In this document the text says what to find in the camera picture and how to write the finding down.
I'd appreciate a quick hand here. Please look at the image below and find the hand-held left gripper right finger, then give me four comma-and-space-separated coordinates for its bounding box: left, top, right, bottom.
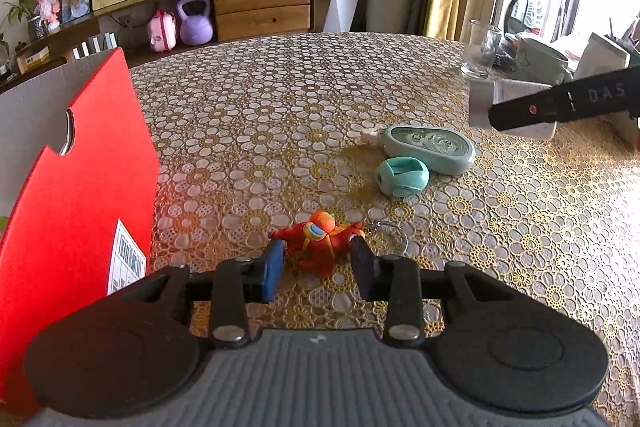
349, 237, 511, 344

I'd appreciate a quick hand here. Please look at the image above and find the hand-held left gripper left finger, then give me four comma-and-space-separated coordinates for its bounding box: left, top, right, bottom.
125, 238, 287, 349

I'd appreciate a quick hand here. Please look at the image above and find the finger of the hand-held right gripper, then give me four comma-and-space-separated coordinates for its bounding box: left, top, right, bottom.
487, 85, 574, 134

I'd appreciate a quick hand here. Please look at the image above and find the white labelled bottle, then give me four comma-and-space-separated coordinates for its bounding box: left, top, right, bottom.
468, 77, 559, 140

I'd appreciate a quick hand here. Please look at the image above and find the red dragon keychain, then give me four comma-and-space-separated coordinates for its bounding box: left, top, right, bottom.
268, 210, 409, 281

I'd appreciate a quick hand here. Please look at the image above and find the red cardboard box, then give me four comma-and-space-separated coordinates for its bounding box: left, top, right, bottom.
0, 47, 161, 423

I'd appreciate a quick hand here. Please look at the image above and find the white square container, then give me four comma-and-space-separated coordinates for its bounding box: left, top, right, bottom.
575, 32, 640, 145

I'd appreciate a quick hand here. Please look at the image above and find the teal utensil holder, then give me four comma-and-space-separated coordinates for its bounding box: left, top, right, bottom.
606, 18, 640, 68

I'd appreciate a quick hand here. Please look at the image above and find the pale green mug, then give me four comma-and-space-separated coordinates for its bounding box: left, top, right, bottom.
515, 38, 574, 86

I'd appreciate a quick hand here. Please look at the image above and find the clear drinking glass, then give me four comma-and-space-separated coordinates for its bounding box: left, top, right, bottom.
460, 20, 503, 80

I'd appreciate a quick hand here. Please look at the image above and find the teal round pencil sharpener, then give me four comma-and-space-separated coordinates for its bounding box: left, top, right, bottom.
376, 156, 430, 199

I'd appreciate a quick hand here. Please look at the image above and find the white washing machine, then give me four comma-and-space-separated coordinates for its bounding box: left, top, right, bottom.
492, 0, 552, 44

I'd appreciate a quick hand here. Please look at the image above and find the teal correction tape dispenser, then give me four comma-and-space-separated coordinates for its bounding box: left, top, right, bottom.
361, 124, 476, 178

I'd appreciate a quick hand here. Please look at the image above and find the purple kettlebell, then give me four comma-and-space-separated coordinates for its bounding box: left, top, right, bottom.
176, 0, 215, 46

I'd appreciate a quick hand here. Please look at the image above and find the wooden drawer cabinet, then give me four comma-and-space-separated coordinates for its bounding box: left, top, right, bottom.
212, 0, 314, 42

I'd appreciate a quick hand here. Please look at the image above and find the pink toy suitcase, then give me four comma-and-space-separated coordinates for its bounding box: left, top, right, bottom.
148, 9, 179, 52

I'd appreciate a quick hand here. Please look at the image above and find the white router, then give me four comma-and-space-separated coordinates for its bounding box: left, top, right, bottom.
69, 32, 119, 62

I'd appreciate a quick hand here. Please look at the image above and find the small potted plant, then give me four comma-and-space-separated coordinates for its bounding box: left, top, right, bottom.
0, 0, 49, 42

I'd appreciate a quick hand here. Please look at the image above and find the pink doll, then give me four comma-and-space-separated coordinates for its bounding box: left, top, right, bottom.
31, 0, 64, 31

